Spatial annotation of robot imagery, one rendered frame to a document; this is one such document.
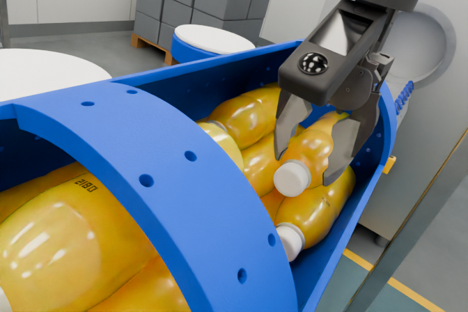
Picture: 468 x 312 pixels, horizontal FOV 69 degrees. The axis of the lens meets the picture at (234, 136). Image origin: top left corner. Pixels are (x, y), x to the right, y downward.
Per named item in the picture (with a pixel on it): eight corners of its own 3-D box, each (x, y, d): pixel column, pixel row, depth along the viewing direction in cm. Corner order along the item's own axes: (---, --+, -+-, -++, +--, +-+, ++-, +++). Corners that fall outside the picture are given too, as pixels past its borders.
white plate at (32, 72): (-121, 78, 49) (-119, 86, 50) (58, 134, 49) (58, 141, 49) (17, 38, 73) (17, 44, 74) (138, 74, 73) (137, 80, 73)
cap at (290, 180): (285, 191, 43) (280, 198, 42) (276, 163, 42) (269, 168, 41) (314, 188, 41) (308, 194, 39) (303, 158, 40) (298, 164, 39)
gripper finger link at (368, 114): (370, 156, 36) (386, 74, 33) (368, 161, 35) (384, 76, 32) (327, 145, 38) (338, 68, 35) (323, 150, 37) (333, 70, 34)
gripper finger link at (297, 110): (294, 147, 46) (334, 95, 41) (274, 164, 41) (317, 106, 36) (276, 133, 47) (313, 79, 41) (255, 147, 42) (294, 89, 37)
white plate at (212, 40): (228, 28, 131) (228, 30, 132) (161, 21, 116) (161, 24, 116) (271, 54, 113) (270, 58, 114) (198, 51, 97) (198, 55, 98)
